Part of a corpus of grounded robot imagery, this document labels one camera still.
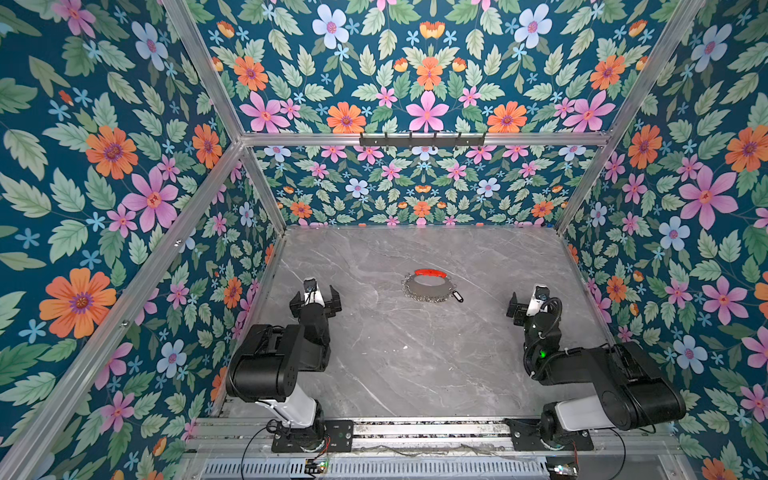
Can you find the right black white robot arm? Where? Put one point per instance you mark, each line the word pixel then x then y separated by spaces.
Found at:
pixel 630 390

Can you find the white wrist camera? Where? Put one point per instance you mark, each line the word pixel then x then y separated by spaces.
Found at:
pixel 311 292
pixel 540 296

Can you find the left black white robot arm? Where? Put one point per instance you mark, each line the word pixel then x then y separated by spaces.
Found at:
pixel 264 369

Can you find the white vented cable duct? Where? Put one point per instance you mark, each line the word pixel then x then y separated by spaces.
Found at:
pixel 376 468

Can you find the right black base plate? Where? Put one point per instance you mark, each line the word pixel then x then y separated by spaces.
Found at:
pixel 528 435

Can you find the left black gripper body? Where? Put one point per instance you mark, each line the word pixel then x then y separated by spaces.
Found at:
pixel 325 312

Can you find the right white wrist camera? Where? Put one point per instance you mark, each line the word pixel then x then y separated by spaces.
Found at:
pixel 540 296

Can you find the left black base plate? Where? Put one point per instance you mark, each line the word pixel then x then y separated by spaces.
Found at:
pixel 322 437

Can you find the grey wall hook rack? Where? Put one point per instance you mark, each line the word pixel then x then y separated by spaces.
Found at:
pixel 411 139

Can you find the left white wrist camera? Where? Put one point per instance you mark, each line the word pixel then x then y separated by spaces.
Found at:
pixel 311 292

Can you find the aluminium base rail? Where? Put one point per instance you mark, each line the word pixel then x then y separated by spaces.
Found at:
pixel 418 437

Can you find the aluminium cage frame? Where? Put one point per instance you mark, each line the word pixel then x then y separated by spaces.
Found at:
pixel 107 134

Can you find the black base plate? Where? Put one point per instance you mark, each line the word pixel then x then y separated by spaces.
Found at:
pixel 322 437
pixel 528 435

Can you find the red handled key ring organizer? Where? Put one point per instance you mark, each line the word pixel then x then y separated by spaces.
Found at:
pixel 428 285

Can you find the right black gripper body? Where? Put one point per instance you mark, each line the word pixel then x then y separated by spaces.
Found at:
pixel 521 319

